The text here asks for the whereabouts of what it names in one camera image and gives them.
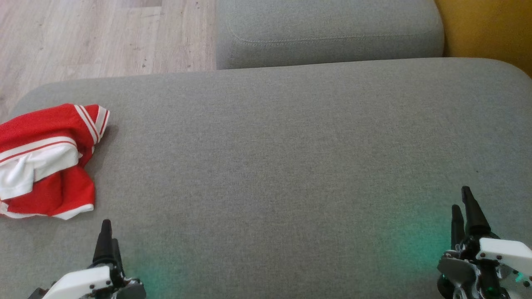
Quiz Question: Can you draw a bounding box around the grey fabric sofa cushion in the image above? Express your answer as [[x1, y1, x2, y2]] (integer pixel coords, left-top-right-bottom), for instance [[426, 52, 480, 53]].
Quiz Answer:
[[215, 0, 445, 70]]

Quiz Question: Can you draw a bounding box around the large grey fabric sofa seat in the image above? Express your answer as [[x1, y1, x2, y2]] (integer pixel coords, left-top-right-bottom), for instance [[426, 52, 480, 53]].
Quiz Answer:
[[0, 57, 532, 299]]

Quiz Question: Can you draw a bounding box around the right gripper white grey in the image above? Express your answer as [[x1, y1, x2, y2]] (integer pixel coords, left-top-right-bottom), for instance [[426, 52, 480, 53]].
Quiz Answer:
[[436, 186, 532, 299]]

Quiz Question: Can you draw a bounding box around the red jersey with striped trim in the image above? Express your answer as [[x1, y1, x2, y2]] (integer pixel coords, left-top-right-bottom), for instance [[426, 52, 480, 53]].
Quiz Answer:
[[0, 103, 111, 201]]

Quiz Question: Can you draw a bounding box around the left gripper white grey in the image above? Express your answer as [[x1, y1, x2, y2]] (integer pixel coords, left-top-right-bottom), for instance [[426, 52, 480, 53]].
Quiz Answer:
[[41, 219, 147, 299]]

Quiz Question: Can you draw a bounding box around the mustard yellow panel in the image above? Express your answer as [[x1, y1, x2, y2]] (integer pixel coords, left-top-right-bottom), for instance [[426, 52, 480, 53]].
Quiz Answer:
[[434, 0, 532, 78]]

